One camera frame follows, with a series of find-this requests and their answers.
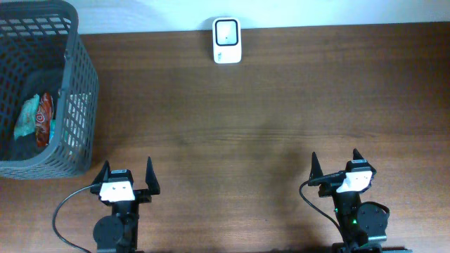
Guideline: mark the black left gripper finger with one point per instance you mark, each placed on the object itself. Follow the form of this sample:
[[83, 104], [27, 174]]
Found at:
[[151, 179], [102, 177]]

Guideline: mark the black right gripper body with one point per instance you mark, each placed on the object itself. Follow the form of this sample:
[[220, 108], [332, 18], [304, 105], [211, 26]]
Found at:
[[325, 187]]

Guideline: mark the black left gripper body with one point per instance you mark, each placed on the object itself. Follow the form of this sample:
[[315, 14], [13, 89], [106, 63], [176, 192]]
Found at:
[[131, 208]]

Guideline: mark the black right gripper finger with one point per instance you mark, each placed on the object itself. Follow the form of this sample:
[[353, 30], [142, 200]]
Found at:
[[316, 172], [357, 155]]

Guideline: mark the orange chocolate bar wrapper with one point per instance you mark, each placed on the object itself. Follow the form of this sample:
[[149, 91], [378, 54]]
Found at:
[[43, 119]]

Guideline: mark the green wet wipes pack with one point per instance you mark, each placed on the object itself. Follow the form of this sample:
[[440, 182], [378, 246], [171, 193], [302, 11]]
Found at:
[[25, 124]]

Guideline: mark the small teal tissue pack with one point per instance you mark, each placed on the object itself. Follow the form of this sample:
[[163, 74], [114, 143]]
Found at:
[[52, 129]]

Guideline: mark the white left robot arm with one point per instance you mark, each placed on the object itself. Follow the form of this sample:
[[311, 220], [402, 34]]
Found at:
[[118, 232]]

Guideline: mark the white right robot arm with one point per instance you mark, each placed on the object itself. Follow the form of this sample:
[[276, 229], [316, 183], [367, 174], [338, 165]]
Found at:
[[362, 225]]

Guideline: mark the white barcode scanner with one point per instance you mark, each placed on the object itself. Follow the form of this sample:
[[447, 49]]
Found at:
[[227, 40]]

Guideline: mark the grey plastic mesh basket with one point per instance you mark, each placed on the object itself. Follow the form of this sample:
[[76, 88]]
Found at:
[[41, 51]]

